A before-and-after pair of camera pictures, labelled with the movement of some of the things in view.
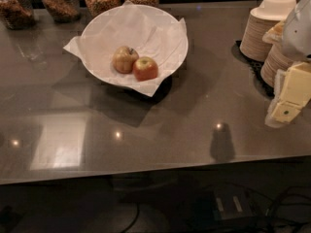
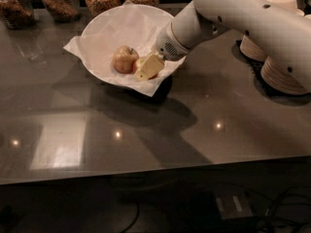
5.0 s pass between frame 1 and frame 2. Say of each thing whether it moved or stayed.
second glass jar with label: stayed
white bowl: stayed
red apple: moved
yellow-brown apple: stayed
